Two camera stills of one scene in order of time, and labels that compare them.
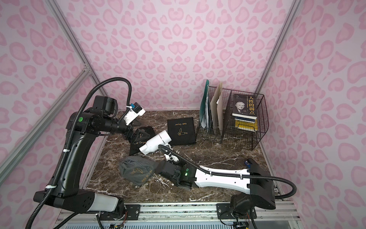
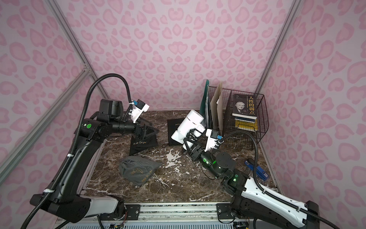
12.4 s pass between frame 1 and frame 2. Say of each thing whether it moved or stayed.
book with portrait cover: stayed
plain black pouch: stayed
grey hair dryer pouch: stayed
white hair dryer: moved
